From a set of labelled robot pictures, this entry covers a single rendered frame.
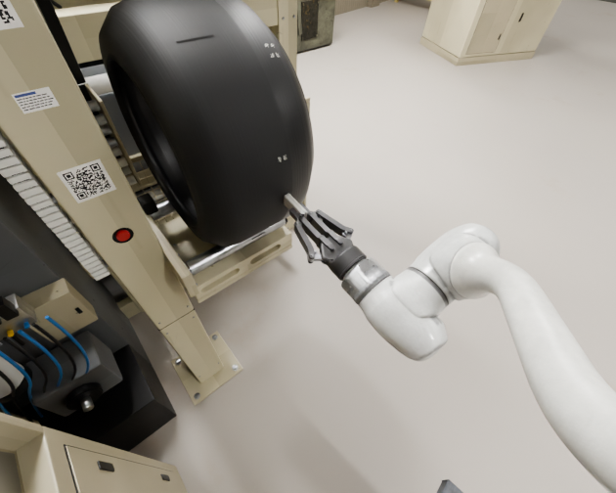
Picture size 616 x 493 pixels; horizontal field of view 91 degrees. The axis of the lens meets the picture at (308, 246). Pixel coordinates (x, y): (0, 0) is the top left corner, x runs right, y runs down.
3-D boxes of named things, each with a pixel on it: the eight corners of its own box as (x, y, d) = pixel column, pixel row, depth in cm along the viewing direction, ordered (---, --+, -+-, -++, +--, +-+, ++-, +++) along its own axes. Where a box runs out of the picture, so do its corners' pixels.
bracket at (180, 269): (191, 298, 86) (181, 279, 78) (138, 219, 105) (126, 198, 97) (201, 291, 87) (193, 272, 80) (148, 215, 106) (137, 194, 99)
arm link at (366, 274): (365, 292, 55) (343, 269, 58) (353, 311, 63) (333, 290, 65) (397, 267, 59) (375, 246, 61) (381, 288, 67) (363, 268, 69)
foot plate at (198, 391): (195, 406, 145) (194, 404, 143) (170, 362, 157) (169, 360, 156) (242, 369, 156) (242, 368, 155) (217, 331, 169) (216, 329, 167)
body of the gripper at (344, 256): (374, 250, 62) (343, 220, 65) (344, 271, 58) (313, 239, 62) (364, 268, 68) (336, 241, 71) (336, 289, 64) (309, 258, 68)
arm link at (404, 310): (355, 311, 65) (400, 272, 67) (410, 372, 60) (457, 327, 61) (355, 303, 55) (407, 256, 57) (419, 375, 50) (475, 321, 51)
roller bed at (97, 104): (82, 207, 101) (21, 121, 78) (70, 185, 108) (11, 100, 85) (142, 184, 109) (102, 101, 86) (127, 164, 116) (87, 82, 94)
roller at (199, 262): (186, 273, 89) (191, 280, 86) (179, 261, 86) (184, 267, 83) (282, 221, 104) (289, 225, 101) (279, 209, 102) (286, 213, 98)
